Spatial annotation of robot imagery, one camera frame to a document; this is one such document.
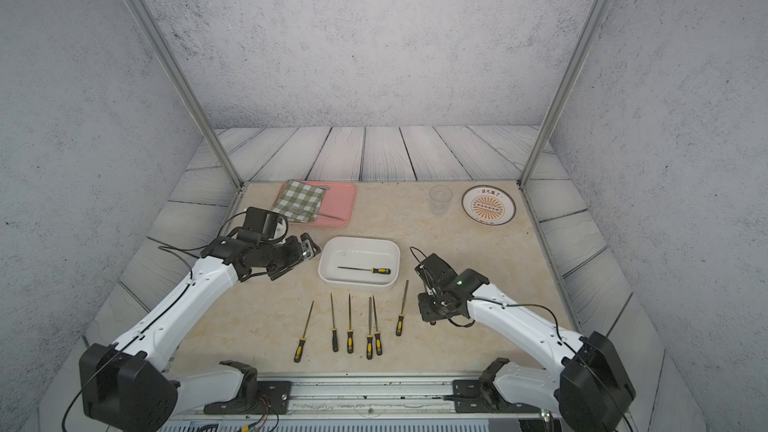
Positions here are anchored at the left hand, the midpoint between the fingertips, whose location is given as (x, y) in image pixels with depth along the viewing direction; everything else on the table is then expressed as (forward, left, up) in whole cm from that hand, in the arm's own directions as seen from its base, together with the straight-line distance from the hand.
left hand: (314, 255), depth 80 cm
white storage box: (+10, -4, -18) cm, 21 cm away
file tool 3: (-16, -14, -17) cm, 27 cm away
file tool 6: (+4, -18, -16) cm, 24 cm away
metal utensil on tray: (+28, +1, -17) cm, 33 cm away
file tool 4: (-15, -16, -17) cm, 28 cm away
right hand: (-11, -31, -9) cm, 34 cm away
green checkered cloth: (+34, +14, -16) cm, 40 cm away
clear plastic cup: (+32, -39, -12) cm, 52 cm away
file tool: (-16, +4, -18) cm, 24 cm away
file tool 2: (-16, -9, -17) cm, 25 cm away
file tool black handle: (-17, -5, -16) cm, 24 cm away
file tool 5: (-10, -23, -17) cm, 31 cm away
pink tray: (+32, -1, -16) cm, 36 cm away
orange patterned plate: (+31, -58, -17) cm, 68 cm away
